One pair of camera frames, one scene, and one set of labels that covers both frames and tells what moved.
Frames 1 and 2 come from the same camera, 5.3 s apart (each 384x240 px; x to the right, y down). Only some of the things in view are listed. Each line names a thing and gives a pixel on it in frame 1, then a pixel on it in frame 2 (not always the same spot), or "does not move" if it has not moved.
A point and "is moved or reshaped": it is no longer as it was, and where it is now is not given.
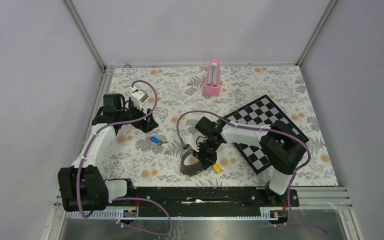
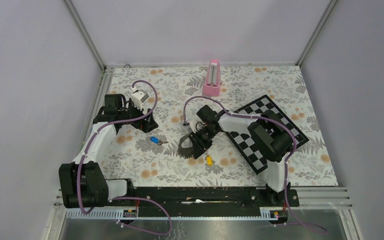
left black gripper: (149, 121) does not move
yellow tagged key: (217, 168) is moved or reshaped
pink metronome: (211, 86) does not move
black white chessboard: (262, 112) does not move
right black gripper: (206, 160) -> (199, 146)
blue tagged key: (157, 140) does not move
